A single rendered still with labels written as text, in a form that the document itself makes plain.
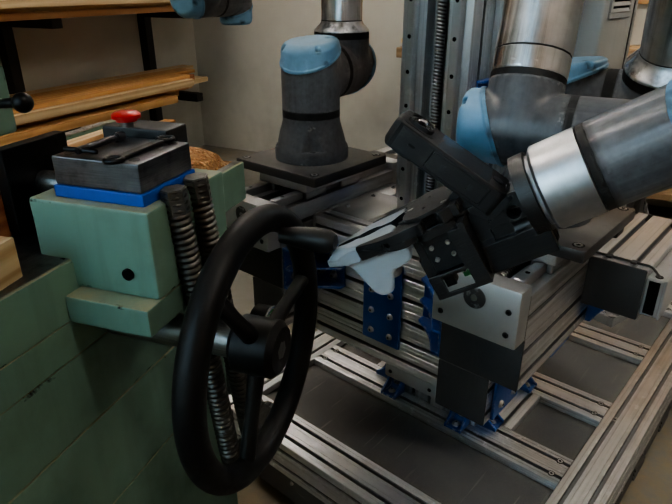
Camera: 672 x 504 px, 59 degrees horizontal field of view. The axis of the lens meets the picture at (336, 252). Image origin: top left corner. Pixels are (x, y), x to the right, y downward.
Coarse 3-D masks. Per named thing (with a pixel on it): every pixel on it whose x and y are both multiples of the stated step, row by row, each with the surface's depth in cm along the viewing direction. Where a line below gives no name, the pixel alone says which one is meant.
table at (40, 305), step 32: (224, 160) 90; (224, 192) 85; (32, 256) 58; (32, 288) 53; (64, 288) 57; (96, 288) 58; (0, 320) 50; (32, 320) 54; (64, 320) 58; (96, 320) 57; (128, 320) 56; (160, 320) 57; (0, 352) 51
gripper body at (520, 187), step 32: (512, 160) 49; (448, 192) 53; (512, 192) 49; (448, 224) 51; (480, 224) 51; (512, 224) 51; (544, 224) 48; (448, 256) 53; (480, 256) 51; (512, 256) 51
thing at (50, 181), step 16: (16, 144) 61; (32, 144) 62; (48, 144) 64; (64, 144) 66; (0, 160) 59; (16, 160) 60; (32, 160) 62; (48, 160) 64; (0, 176) 60; (16, 176) 61; (32, 176) 62; (48, 176) 62; (0, 192) 61; (16, 192) 61; (32, 192) 63; (16, 208) 61; (16, 224) 62; (32, 224) 63
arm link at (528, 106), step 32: (512, 0) 57; (544, 0) 55; (576, 0) 56; (512, 32) 57; (544, 32) 55; (576, 32) 57; (512, 64) 57; (544, 64) 56; (480, 96) 58; (512, 96) 56; (544, 96) 56; (576, 96) 56; (480, 128) 58; (512, 128) 56; (544, 128) 55
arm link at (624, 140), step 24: (648, 96) 44; (600, 120) 45; (624, 120) 44; (648, 120) 43; (600, 144) 44; (624, 144) 43; (648, 144) 43; (600, 168) 44; (624, 168) 44; (648, 168) 43; (600, 192) 45; (624, 192) 45; (648, 192) 45
